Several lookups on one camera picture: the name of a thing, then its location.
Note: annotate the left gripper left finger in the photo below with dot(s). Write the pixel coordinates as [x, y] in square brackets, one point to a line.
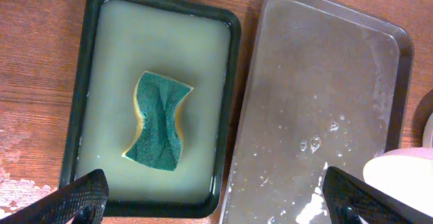
[82, 201]

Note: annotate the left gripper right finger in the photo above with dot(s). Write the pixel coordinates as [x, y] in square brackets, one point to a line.
[350, 200]

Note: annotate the white plate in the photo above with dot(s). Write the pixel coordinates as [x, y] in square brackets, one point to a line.
[428, 133]
[404, 174]

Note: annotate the green and yellow sponge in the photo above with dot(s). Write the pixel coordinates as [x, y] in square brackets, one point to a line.
[158, 140]

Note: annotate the brown serving tray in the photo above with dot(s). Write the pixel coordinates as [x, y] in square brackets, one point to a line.
[327, 86]

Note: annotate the green water tray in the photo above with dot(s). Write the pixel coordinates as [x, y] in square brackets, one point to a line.
[192, 43]

